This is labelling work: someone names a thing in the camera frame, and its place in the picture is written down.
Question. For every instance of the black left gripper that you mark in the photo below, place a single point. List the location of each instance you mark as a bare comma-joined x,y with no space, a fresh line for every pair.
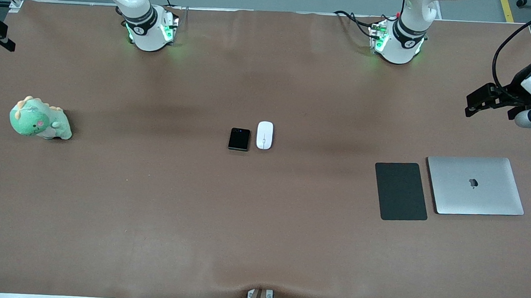
514,91

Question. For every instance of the white computer mouse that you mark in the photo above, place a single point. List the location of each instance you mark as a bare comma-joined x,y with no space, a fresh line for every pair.
264,135

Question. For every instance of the black phone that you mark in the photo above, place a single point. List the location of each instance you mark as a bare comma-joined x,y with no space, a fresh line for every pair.
239,139

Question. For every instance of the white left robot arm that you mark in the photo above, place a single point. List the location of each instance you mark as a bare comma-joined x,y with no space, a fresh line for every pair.
403,42

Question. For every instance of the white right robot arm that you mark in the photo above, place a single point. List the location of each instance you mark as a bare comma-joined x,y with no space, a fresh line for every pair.
146,26

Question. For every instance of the black mouse pad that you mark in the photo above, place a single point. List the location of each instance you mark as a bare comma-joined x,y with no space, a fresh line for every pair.
401,192

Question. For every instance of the green dinosaur plush toy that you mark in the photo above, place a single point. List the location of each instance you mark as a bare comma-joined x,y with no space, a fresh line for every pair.
36,121

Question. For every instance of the silver laptop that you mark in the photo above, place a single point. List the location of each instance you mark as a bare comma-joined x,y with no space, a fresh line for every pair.
474,198

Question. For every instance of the black caster wheel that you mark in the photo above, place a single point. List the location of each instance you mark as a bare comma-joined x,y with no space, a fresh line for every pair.
522,2

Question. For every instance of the brown table cover mat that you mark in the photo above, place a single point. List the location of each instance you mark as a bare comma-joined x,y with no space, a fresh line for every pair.
242,221

